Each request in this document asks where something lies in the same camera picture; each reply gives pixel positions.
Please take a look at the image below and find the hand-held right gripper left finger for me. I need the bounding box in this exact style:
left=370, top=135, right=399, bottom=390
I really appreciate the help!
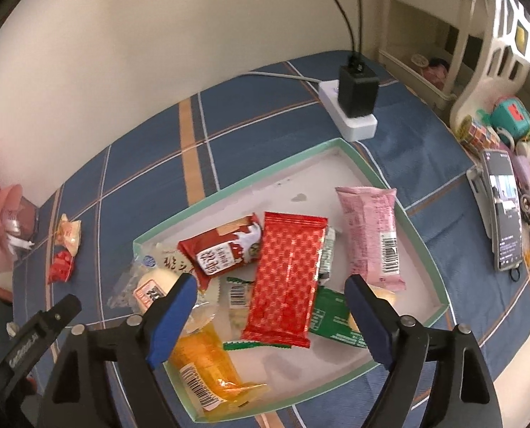
left=37, top=273, right=199, bottom=428

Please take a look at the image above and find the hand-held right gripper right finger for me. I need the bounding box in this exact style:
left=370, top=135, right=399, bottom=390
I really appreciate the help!
left=344, top=274, right=504, bottom=428

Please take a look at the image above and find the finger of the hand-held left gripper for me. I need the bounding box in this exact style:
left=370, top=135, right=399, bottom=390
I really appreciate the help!
left=37, top=293, right=83, bottom=337

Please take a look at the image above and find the yellow jelly cup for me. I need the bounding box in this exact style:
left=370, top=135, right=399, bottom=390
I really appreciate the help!
left=347, top=284, right=402, bottom=335

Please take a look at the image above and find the green snack packet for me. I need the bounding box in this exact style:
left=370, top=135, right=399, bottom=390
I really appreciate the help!
left=310, top=286, right=369, bottom=349

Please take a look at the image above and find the clear steamed cake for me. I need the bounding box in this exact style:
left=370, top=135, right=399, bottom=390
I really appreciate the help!
left=108, top=243, right=216, bottom=336

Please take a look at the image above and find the orange snack packet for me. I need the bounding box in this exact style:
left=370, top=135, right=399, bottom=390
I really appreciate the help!
left=169, top=320, right=271, bottom=424

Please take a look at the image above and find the small green and red packet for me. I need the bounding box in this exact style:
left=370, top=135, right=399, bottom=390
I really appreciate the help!
left=220, top=274, right=255, bottom=342

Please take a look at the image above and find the red and white snack packet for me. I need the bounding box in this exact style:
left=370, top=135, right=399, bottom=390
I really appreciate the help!
left=177, top=213, right=266, bottom=293

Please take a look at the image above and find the pink snack packet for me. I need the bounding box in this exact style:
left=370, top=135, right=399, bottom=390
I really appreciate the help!
left=335, top=186, right=407, bottom=293

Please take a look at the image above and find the red patterned packet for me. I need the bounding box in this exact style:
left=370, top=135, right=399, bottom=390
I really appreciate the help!
left=241, top=211, right=329, bottom=350

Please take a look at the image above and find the white tray with green rim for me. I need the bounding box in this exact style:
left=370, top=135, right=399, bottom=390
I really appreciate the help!
left=133, top=137, right=451, bottom=424

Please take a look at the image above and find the red flower print candy packet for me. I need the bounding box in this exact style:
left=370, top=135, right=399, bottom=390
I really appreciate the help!
left=46, top=250, right=78, bottom=285

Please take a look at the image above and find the cream packet with orange print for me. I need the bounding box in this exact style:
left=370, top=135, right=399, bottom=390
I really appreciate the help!
left=151, top=243, right=199, bottom=280

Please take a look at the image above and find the orange and cream candy packet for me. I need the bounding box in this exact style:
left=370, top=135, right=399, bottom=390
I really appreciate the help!
left=55, top=213, right=83, bottom=258

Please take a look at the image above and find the brown gift box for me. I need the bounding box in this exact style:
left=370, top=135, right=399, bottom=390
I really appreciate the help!
left=17, top=198, right=41, bottom=242

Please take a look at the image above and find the white phone stand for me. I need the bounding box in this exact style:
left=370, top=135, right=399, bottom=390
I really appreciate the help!
left=465, top=164, right=493, bottom=238

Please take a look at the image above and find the black smartphone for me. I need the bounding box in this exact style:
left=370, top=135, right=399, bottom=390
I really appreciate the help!
left=482, top=149, right=525, bottom=272

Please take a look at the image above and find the white power strip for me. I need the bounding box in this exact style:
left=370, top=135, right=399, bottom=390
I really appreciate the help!
left=318, top=79, right=378, bottom=140

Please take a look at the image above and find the patterned puzzle cube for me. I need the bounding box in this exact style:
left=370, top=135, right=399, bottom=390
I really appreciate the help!
left=454, top=114, right=500, bottom=158

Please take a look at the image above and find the pale pink case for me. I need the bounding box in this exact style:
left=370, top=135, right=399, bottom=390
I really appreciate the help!
left=514, top=153, right=530, bottom=200

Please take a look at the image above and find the blue plaid bedsheet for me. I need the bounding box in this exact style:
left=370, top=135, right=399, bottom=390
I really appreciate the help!
left=10, top=51, right=530, bottom=428

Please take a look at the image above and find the black power adapter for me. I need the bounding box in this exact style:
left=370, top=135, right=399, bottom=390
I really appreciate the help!
left=338, top=52, right=380, bottom=119

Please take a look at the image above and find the teal toy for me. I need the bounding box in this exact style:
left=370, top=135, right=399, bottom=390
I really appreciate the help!
left=489, top=97, right=530, bottom=135

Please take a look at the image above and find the pink item on shelf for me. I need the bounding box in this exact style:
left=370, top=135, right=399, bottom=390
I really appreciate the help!
left=420, top=56, right=449, bottom=86

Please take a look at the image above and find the white plastic rack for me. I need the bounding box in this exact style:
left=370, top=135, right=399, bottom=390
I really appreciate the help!
left=449, top=0, right=530, bottom=133

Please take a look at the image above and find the beige shelf unit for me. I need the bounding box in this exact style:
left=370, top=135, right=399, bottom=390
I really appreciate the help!
left=378, top=0, right=478, bottom=110

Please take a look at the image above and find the white power strip cable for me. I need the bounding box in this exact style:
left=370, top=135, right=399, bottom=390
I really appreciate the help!
left=246, top=70, right=323, bottom=85

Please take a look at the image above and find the black cable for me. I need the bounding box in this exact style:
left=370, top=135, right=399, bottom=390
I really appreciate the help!
left=357, top=0, right=369, bottom=56
left=317, top=0, right=359, bottom=56

